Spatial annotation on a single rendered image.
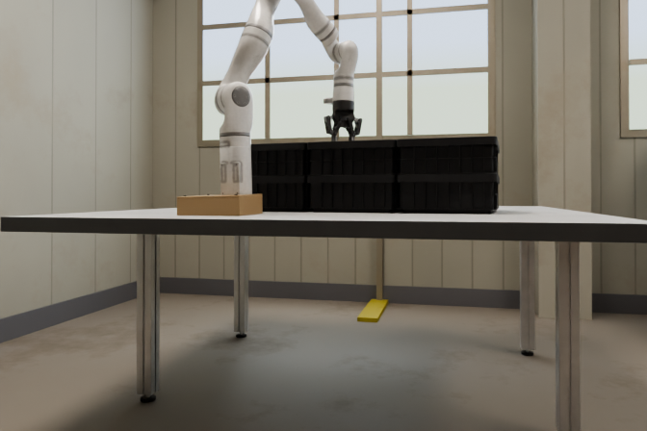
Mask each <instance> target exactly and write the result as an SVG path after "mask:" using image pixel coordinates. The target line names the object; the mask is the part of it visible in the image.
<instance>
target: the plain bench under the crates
mask: <svg viewBox="0 0 647 431"><path fill-rule="evenodd" d="M499 207H500V208H499V209H498V210H496V211H494V212H493V213H492V214H491V215H477V214H404V213H403V212H397V213H313V212H263V213H262V214H259V215H240V216H228V215H177V208H167V209H148V210H129V211H110V212H91V213H72V214H53V215H16V216H1V232H38V233H92V234H137V394H144V395H143V396H141V398H140V401H141V402H143V403H148V402H152V401H154V400H155V399H156V395H154V393H156V392H157V391H159V390H160V235H199V236H234V332H240V334H237V335H236V337H237V338H245V337H246V334H245V332H246V331H247V330H248V236H252V237H306V238H359V239H412V240H466V241H519V242H520V347H521V349H525V350H523V351H521V354H522V355H524V356H533V352H532V351H529V350H535V321H534V242H535V241H554V242H555V255H556V428H557V430H558V431H581V372H580V242H625V243H647V220H641V219H634V218H626V217H620V216H613V215H599V214H592V213H585V212H578V211H571V210H563V209H557V208H549V207H542V206H499Z"/></svg>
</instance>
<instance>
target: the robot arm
mask: <svg viewBox="0 0 647 431"><path fill-rule="evenodd" d="M280 1H281V0H256V2H255V4H254V7H253V9H252V11H251V13H250V15H249V18H248V20H247V23H246V26H245V27H244V30H243V32H242V35H241V37H240V40H239V43H238V45H237V48H236V50H235V53H234V56H233V58H232V61H231V64H230V66H229V68H228V70H227V72H226V74H225V76H224V78H223V79H222V81H221V83H220V86H219V88H218V89H217V91H216V94H215V106H216V109H217V110H218V112H219V113H220V114H223V115H224V121H223V123H222V125H221V126H220V195H235V194H252V174H251V140H250V132H251V129H252V125H253V97H252V93H251V90H250V88H249V87H248V86H247V82H248V80H249V78H250V76H251V75H252V73H253V72H254V71H255V69H256V68H257V67H258V65H259V64H260V63H261V62H262V61H263V59H264V58H265V56H266V54H267V52H268V50H269V48H270V45H271V42H272V38H273V32H274V26H273V18H274V14H275V11H276V9H277V7H278V5H279V3H280ZM295 2H296V3H297V4H298V6H299V8H300V10H301V12H302V14H303V17H304V20H305V23H306V25H307V27H308V28H309V30H310V31H311V32H312V34H313V35H314V36H315V37H316V38H317V39H318V40H319V41H320V42H321V43H322V45H323V48H324V50H325V52H326V54H327V56H328V57H329V58H330V59H331V60H332V61H333V62H334V63H336V64H339V65H340V67H339V68H338V69H337V70H336V71H335V72H334V75H333V93H332V97H326V98H324V99H323V103H324V104H329V105H332V111H333V113H332V115H327V116H325V117H324V118H323V119H324V125H325V130H326V133H327V134H330V135H331V141H337V133H338V131H339V129H340V128H341V127H343V128H346V130H347V131H348V133H349V140H354V137H355V136H358V135H360V130H361V125H362V118H356V117H355V116H354V77H353V76H354V72H355V68H356V65H357V61H358V47H357V45H356V43H355V42H354V41H352V40H345V41H343V42H340V43H339V42H338V41H337V39H336V38H337V37H338V35H339V32H338V30H337V28H336V27H335V26H334V25H333V24H332V23H331V21H330V20H329V19H328V18H327V17H326V16H325V15H324V13H323V12H322V11H321V9H320V8H319V6H318V5H317V3H316V2H315V0H295ZM331 120H333V121H334V125H333V128H332V127H331ZM353 121H354V123H355V127H354V128H353V125H352V122H353ZM353 129H354V130H353Z"/></svg>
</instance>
